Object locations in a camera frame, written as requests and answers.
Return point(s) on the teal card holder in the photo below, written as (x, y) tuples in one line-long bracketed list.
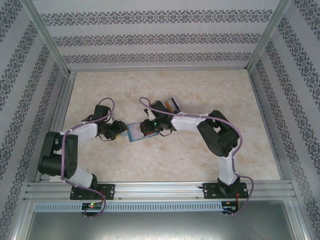
[(137, 138)]

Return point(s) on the aluminium frame post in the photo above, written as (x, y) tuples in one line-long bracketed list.
[(48, 37), (266, 37)]

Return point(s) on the metal sheet panel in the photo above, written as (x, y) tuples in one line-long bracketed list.
[(160, 227)]

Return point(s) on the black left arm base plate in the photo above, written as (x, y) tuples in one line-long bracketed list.
[(110, 191)]

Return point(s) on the clear acrylic card box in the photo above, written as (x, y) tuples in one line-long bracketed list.
[(173, 103)]

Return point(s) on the aluminium mounting rail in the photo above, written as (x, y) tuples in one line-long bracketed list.
[(160, 191)]

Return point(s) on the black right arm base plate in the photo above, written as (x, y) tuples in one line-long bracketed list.
[(210, 191)]

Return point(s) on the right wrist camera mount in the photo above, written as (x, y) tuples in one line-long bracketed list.
[(150, 115)]

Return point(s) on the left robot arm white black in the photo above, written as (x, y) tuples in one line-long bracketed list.
[(85, 130)]

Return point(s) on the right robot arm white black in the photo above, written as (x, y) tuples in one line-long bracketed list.
[(185, 123)]

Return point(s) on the aluminium side rail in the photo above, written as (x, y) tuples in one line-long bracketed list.
[(62, 100)]

